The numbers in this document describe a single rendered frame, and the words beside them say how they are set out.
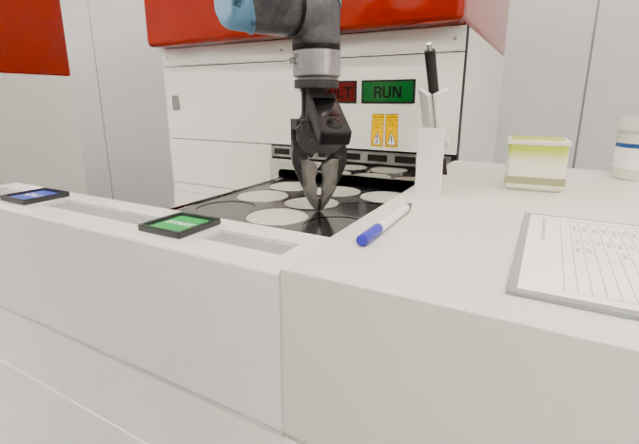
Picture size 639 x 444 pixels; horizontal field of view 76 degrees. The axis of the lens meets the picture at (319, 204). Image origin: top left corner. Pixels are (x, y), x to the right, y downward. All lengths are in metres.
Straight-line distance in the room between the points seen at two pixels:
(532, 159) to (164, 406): 0.52
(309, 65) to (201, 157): 0.63
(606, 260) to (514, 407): 0.14
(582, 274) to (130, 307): 0.38
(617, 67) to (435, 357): 2.15
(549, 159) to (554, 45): 1.76
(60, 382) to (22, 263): 0.15
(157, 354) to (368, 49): 0.71
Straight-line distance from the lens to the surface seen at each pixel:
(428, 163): 0.52
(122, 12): 3.91
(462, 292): 0.28
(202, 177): 1.22
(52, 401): 0.67
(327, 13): 0.66
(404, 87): 0.89
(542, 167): 0.61
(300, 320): 0.31
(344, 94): 0.94
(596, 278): 0.33
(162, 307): 0.41
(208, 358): 0.40
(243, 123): 1.10
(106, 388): 0.55
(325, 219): 0.66
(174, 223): 0.43
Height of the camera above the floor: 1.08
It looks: 14 degrees down
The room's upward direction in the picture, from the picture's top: straight up
